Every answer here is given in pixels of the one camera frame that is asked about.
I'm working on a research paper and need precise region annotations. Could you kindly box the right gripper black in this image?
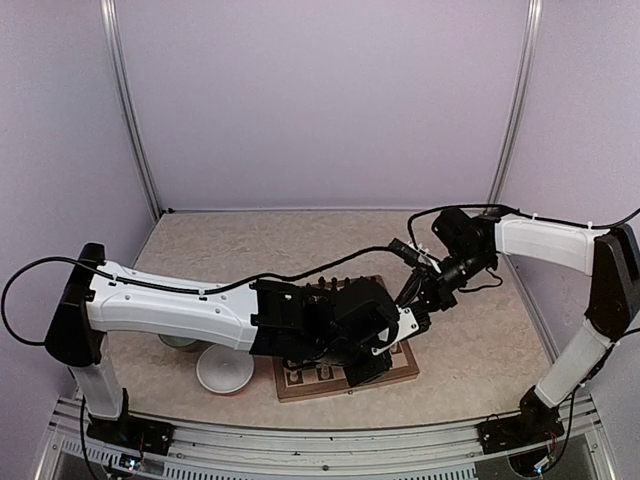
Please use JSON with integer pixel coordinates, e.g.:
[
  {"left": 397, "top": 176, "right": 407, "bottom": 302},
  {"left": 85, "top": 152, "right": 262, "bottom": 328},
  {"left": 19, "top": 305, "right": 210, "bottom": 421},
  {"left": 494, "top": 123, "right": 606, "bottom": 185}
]
[{"left": 402, "top": 246, "right": 494, "bottom": 313}]

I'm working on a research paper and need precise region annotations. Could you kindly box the wooden chess board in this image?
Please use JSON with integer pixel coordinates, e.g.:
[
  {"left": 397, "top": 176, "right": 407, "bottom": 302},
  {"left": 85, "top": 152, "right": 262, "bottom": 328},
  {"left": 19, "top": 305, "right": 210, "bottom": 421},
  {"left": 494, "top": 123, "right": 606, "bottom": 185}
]
[{"left": 272, "top": 274, "right": 421, "bottom": 404}]

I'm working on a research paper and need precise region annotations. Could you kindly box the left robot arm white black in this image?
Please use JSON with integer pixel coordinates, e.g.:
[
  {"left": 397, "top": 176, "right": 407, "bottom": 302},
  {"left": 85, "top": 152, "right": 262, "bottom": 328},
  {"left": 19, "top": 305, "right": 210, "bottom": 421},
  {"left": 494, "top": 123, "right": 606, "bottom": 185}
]
[{"left": 41, "top": 243, "right": 405, "bottom": 445}]

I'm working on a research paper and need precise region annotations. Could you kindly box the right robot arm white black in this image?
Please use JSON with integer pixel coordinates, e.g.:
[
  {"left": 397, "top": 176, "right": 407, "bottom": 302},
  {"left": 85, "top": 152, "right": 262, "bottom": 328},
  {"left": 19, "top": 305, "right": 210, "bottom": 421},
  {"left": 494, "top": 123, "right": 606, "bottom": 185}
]
[{"left": 394, "top": 257, "right": 590, "bottom": 425}]

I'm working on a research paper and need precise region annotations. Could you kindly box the black chess pieces row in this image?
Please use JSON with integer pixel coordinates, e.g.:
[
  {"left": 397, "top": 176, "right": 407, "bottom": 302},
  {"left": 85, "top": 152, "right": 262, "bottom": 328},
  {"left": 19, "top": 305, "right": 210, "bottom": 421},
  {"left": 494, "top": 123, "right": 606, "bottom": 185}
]
[{"left": 310, "top": 276, "right": 351, "bottom": 291}]

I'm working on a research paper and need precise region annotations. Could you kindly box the white ceramic bowl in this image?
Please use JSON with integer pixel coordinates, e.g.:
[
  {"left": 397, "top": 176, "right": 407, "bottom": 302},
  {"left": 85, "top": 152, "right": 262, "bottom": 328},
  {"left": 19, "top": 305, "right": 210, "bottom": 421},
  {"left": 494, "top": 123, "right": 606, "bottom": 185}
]
[{"left": 196, "top": 345, "right": 255, "bottom": 395}]

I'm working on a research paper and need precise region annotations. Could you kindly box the green glass bowl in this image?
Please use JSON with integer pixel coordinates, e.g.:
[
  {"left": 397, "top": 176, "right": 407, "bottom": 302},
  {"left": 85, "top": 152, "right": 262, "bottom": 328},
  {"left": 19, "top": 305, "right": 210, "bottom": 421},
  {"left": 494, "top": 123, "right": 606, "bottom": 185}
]
[{"left": 158, "top": 335, "right": 207, "bottom": 353}]

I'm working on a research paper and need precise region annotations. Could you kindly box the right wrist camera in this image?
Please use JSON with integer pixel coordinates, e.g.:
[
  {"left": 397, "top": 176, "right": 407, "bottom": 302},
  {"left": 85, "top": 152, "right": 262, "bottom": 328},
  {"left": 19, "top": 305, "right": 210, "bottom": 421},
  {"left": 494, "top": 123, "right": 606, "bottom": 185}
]
[{"left": 388, "top": 238, "right": 441, "bottom": 273}]

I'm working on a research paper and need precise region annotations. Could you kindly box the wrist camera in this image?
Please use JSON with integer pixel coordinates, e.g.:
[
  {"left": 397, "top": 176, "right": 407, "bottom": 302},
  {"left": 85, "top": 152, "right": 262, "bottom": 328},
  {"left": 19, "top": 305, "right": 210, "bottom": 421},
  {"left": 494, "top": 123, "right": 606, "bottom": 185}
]
[
  {"left": 371, "top": 303, "right": 431, "bottom": 356},
  {"left": 388, "top": 238, "right": 441, "bottom": 273}
]

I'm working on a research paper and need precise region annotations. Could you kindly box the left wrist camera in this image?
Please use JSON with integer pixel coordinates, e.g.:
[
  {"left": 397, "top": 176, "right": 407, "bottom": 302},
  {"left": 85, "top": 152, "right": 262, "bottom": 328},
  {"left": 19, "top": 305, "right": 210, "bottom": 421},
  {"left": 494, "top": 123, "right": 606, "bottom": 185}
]
[{"left": 371, "top": 303, "right": 431, "bottom": 356}]

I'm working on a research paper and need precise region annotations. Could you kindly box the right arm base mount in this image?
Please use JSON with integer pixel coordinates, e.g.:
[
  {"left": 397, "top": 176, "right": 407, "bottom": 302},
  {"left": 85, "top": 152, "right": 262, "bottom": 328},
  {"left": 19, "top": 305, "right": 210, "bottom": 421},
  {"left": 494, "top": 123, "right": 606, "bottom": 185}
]
[{"left": 476, "top": 415, "right": 565, "bottom": 455}]

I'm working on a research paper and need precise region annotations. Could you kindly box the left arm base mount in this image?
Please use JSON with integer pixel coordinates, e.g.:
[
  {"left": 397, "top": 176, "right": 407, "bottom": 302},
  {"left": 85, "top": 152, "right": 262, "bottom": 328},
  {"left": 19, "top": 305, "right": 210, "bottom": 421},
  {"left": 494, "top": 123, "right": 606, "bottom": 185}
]
[{"left": 87, "top": 417, "right": 174, "bottom": 456}]

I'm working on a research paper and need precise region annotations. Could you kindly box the right aluminium frame post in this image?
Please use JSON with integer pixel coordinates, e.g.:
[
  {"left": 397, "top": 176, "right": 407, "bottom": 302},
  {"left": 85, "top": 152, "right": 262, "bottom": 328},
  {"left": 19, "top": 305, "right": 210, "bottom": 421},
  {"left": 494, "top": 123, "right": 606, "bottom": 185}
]
[{"left": 487, "top": 0, "right": 543, "bottom": 203}]

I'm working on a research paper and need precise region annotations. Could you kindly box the aluminium frame post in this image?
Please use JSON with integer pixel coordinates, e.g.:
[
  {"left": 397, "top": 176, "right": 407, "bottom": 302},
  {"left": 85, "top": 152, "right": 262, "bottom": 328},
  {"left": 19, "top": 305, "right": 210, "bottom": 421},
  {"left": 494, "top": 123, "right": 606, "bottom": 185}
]
[
  {"left": 487, "top": 0, "right": 543, "bottom": 203},
  {"left": 100, "top": 0, "right": 164, "bottom": 222}
]

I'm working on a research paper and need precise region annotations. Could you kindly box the front aluminium rail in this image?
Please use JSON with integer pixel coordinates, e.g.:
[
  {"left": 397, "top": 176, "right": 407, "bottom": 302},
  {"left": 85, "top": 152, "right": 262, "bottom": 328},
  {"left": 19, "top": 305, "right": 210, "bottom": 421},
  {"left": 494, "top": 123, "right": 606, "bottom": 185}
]
[{"left": 34, "top": 397, "right": 616, "bottom": 480}]

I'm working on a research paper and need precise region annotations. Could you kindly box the left aluminium frame post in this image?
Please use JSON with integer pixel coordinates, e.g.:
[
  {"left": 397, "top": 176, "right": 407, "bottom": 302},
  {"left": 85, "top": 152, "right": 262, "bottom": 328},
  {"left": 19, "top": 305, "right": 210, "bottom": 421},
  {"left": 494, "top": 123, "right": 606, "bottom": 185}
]
[{"left": 100, "top": 0, "right": 164, "bottom": 222}]

